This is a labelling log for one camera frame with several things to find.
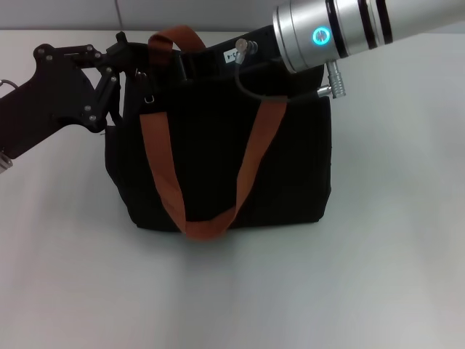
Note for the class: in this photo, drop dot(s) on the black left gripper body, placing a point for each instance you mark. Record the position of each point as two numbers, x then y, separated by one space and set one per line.
43 98

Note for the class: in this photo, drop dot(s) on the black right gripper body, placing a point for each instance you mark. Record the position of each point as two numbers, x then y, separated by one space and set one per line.
254 51

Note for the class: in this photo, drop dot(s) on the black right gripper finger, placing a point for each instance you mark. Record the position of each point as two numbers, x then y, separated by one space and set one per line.
186 67

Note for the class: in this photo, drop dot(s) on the silver metal zipper pull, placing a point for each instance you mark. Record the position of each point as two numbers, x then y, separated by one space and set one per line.
141 74

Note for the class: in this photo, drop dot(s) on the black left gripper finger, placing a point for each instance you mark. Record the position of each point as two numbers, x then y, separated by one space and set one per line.
91 54
105 94

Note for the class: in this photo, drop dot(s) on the white and silver left arm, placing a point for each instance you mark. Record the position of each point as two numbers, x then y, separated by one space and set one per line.
5 161

